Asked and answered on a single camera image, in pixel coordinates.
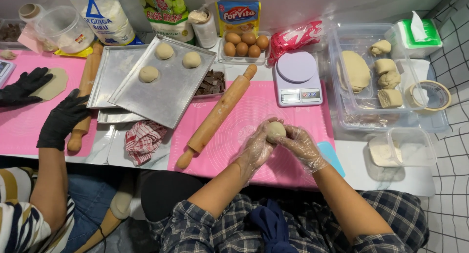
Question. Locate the person's right hand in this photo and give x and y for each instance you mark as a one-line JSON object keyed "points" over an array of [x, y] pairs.
{"points": [[304, 150]]}

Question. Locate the person's left hand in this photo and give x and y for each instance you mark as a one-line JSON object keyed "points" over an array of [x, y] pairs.
{"points": [[252, 152]]}

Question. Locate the person's right fingers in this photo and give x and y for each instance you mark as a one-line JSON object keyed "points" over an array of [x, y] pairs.
{"points": [[293, 139]]}

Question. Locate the person's left fingers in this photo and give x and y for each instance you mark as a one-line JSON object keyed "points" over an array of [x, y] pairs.
{"points": [[262, 139]]}

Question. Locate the pink silicone baking mat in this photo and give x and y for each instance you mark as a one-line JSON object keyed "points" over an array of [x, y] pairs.
{"points": [[22, 128], [227, 143]]}

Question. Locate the light blue plastic scraper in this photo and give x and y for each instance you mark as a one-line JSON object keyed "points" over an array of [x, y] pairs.
{"points": [[333, 157]]}

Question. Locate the wooden rolling pin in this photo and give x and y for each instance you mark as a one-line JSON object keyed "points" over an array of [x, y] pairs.
{"points": [[88, 77], [216, 117]]}

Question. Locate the clear inner plastic box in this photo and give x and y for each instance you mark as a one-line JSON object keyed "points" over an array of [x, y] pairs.
{"points": [[351, 99]]}

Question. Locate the white digital kitchen scale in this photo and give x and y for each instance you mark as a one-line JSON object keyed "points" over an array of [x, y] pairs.
{"points": [[296, 68]]}

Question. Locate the pile of chocolate pieces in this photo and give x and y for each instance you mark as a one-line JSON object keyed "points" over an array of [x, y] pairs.
{"points": [[212, 83]]}

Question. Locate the clear egg container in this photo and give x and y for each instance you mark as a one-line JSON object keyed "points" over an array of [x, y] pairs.
{"points": [[244, 60]]}

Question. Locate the clear chocolate container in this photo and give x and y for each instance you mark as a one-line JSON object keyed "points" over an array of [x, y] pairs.
{"points": [[221, 68]]}

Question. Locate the dark blue cloth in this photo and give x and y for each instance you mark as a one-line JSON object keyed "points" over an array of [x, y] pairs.
{"points": [[273, 223]]}

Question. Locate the large dough lump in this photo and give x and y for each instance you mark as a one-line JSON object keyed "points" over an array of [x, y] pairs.
{"points": [[353, 71]]}

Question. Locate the group of brown eggs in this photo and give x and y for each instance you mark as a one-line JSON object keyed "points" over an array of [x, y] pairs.
{"points": [[241, 49]]}

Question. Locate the large clear storage box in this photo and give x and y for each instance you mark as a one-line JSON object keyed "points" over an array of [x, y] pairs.
{"points": [[384, 121]]}

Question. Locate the red white plastic bag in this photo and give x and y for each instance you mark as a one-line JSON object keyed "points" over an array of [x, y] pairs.
{"points": [[293, 38]]}

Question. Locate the cut dough piece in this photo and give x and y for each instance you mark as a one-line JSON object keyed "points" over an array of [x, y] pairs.
{"points": [[390, 98], [380, 48], [389, 81], [384, 65]]}

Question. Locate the round dough ball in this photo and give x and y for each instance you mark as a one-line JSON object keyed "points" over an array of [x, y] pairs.
{"points": [[148, 74], [164, 51], [191, 60]]}

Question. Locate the metal baking tray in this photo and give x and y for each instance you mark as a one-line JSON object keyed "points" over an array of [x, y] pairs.
{"points": [[117, 116], [165, 95], [113, 73]]}

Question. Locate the small clear flour container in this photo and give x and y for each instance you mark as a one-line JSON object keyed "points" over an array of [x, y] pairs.
{"points": [[399, 150]]}

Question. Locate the person's plaid clothing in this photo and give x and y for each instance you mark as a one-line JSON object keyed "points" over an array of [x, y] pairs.
{"points": [[205, 231]]}

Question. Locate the red checked kitchen cloth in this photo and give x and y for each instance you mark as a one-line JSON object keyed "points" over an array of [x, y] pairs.
{"points": [[144, 141]]}

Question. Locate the white jar with plastic wrap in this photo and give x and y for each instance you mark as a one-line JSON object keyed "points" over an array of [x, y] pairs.
{"points": [[205, 31]]}

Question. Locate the yellow margarine packet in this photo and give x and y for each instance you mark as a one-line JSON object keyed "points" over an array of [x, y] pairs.
{"points": [[238, 15]]}

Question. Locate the green white flour bag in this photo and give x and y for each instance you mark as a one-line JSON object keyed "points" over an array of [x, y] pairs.
{"points": [[166, 15]]}

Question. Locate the beige tape roll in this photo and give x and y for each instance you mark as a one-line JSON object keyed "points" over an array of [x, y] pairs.
{"points": [[445, 95]]}

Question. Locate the green white tissue pack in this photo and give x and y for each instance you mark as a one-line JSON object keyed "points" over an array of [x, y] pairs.
{"points": [[414, 35]]}

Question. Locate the blue white flour bag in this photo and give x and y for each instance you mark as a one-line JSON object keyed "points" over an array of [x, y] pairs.
{"points": [[104, 18]]}

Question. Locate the flat yellow packet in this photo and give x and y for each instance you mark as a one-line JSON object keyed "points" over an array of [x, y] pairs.
{"points": [[73, 53]]}

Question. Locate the flattened dough sheet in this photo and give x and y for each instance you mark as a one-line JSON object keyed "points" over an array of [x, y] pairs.
{"points": [[55, 84]]}

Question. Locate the round clear plastic tub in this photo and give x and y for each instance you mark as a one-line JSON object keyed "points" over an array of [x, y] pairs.
{"points": [[64, 29]]}

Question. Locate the small white digital scale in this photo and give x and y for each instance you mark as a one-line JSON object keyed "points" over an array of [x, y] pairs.
{"points": [[5, 71]]}

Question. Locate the beige cardboard roll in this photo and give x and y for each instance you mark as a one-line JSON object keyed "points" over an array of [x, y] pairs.
{"points": [[29, 12]]}

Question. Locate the small dough scrap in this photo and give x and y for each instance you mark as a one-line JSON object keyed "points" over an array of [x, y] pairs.
{"points": [[7, 55]]}

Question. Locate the clear box of chocolate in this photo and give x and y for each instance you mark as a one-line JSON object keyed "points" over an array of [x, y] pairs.
{"points": [[10, 33]]}

